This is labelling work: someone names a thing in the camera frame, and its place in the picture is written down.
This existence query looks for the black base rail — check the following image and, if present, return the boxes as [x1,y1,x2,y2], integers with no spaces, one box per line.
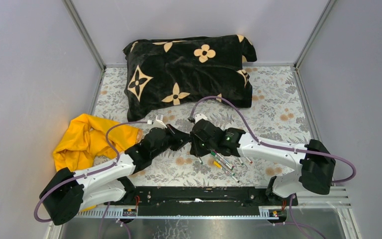
[112,186,298,217]

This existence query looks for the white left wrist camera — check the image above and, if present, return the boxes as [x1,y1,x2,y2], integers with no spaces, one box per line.
[147,114,167,129]

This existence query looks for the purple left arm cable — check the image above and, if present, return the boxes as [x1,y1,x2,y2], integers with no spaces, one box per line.
[33,120,152,223]

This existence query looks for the black floral pillow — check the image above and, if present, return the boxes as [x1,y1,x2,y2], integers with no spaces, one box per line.
[123,34,257,121]

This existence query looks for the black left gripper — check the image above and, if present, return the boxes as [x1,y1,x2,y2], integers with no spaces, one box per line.
[151,124,191,159]

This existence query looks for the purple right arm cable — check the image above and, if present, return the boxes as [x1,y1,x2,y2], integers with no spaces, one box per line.
[189,96,357,239]

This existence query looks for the yellow cloth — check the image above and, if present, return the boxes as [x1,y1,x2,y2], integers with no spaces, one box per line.
[52,114,144,212]

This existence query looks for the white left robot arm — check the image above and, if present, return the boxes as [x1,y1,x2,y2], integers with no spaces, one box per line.
[34,124,191,226]

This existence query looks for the green cap marker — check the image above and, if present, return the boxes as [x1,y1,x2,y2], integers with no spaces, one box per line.
[210,151,234,173]

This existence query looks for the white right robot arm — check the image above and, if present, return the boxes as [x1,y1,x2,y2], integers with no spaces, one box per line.
[190,119,336,205]

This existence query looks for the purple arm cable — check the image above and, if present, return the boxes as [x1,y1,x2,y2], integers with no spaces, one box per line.
[33,120,152,223]
[189,96,357,239]

